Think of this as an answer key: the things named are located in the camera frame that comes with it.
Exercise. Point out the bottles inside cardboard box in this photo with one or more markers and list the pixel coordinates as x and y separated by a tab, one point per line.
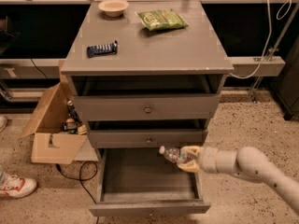
73	124

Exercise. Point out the grey wooden drawer cabinet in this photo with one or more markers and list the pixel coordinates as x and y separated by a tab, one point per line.
186	61

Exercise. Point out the green chip bag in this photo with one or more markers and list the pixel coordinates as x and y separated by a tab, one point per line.
161	19

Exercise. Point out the white and red sneaker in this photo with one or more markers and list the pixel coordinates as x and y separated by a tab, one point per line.
14	186

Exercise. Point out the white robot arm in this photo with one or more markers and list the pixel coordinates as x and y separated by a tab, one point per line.
248	163

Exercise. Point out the open cardboard box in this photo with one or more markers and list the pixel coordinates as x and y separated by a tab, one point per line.
51	144

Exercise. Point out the grey open bottom drawer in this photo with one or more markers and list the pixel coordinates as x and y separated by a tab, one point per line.
141	182

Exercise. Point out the grey middle drawer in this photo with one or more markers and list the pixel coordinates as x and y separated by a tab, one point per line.
145	138

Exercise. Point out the grey top drawer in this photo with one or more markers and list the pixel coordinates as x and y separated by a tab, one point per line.
160	107

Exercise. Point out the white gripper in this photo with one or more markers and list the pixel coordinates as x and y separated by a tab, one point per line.
207	160

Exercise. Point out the dark blue snack bar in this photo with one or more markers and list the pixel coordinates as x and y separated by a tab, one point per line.
104	49

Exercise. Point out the clear plastic water bottle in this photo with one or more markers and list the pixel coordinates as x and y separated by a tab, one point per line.
175	154

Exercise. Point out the dark cabinet at right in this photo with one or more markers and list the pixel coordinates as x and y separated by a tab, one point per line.
286	87

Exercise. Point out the beige paper bowl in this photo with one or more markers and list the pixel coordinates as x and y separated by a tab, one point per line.
113	8

